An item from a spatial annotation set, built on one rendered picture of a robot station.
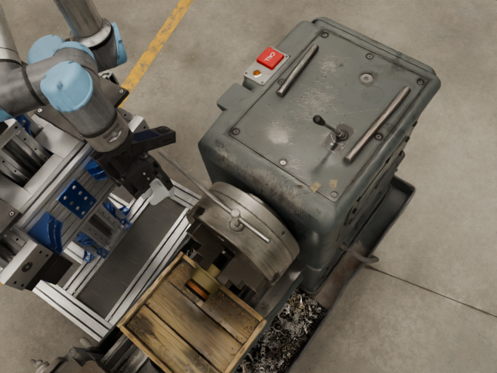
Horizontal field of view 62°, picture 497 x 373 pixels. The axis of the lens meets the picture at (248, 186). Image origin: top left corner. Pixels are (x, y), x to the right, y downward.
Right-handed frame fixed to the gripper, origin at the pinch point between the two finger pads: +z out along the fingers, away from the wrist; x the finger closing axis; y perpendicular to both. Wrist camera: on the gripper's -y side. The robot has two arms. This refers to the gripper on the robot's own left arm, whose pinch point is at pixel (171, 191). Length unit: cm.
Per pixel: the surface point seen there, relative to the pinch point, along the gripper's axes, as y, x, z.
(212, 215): -4.2, 0.3, 16.0
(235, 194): -12.3, 1.3, 16.1
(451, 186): -123, 8, 149
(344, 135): -41.5, 15.0, 17.3
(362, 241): -46, 7, 91
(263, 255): -4.6, 14.2, 24.6
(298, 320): -5, 5, 89
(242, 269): 0.1, 7.8, 31.1
